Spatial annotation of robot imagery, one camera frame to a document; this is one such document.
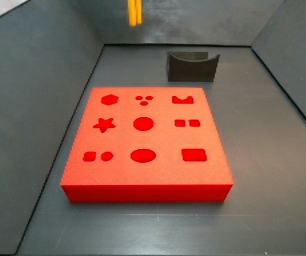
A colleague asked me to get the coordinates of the yellow square-circle peg object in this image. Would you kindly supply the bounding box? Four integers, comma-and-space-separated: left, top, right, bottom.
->
127, 0, 143, 26

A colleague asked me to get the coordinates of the red foam shape board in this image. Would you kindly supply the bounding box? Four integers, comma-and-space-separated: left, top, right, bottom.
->
60, 87, 234, 202

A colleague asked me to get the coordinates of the dark grey curved block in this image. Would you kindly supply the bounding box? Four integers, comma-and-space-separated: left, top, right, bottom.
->
167, 51, 220, 82

